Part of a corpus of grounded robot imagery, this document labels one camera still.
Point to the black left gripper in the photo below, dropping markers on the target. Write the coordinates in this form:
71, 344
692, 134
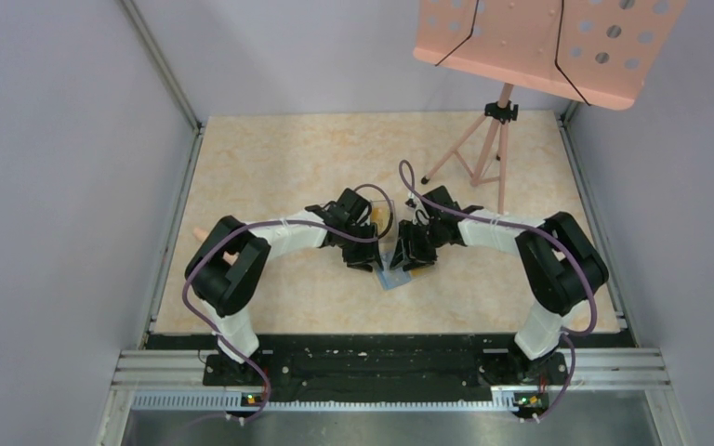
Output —
365, 256

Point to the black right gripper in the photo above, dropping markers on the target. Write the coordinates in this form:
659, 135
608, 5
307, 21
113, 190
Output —
408, 254

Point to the gold credit card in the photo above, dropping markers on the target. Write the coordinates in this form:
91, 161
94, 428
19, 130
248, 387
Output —
380, 215

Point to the clear acrylic card box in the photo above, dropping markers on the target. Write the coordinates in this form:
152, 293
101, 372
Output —
359, 218

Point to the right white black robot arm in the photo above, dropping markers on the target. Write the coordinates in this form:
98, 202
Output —
561, 265

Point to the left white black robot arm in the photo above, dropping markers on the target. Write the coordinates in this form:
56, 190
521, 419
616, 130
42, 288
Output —
225, 270

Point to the pink wooden cylinder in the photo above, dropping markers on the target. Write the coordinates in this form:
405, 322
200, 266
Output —
203, 236

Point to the pink music stand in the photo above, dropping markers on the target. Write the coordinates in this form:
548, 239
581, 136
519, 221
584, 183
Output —
596, 52

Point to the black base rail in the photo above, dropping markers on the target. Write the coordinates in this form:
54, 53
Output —
370, 367

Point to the grey slotted cable duct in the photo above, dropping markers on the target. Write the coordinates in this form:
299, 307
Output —
231, 401

